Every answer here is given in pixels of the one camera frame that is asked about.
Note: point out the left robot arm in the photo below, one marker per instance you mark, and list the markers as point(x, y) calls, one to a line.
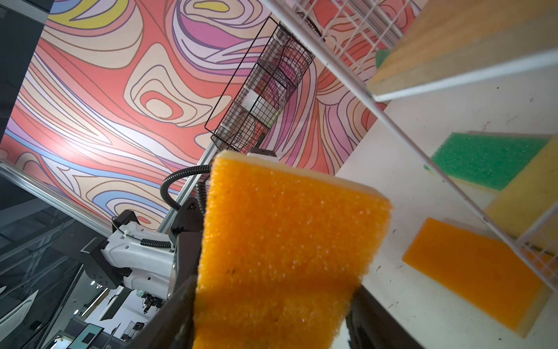
point(158, 266)

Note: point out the orange sponge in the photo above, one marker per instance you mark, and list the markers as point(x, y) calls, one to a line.
point(483, 271)
point(284, 250)

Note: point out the white wire wooden shelf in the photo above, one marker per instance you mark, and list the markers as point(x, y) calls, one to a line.
point(515, 98)

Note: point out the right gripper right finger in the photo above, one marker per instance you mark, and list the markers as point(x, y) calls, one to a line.
point(371, 326)

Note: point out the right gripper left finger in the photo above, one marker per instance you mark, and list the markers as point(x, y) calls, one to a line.
point(173, 326)

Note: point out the black wire basket left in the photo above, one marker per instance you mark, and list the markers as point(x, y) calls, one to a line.
point(275, 64)

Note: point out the yellow sponge green back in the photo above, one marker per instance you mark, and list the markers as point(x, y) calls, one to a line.
point(529, 195)

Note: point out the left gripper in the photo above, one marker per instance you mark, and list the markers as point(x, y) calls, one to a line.
point(223, 194)

